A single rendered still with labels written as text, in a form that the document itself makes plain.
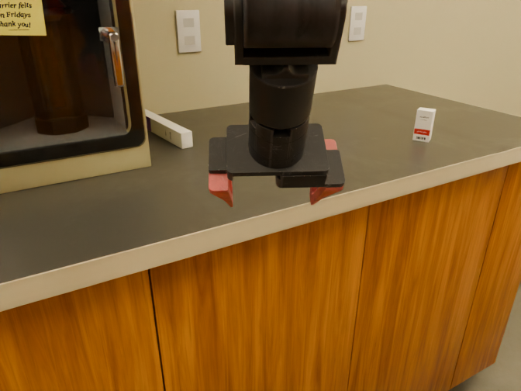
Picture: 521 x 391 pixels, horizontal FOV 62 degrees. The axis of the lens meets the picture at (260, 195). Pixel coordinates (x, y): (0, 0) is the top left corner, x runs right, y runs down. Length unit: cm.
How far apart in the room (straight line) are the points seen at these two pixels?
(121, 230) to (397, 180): 52
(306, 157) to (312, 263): 45
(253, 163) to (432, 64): 163
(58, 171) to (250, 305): 44
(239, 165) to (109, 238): 31
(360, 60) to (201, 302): 119
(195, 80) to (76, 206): 71
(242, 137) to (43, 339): 44
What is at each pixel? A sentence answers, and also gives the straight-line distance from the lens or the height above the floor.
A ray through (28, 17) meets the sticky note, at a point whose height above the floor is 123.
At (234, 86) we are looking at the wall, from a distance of 145.
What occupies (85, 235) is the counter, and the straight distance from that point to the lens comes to 70.
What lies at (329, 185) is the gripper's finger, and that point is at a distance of 45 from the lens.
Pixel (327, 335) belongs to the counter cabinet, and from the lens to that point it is 103.
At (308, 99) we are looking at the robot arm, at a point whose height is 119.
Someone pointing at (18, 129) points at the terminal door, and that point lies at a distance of 86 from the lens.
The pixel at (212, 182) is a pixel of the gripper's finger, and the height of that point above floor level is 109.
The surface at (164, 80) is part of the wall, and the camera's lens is 136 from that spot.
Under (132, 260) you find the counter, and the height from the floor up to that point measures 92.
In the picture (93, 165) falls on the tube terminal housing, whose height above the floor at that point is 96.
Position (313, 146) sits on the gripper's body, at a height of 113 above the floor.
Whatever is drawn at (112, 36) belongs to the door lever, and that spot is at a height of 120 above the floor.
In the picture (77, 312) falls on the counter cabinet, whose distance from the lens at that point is 72.
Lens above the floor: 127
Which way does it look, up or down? 25 degrees down
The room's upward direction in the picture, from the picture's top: straight up
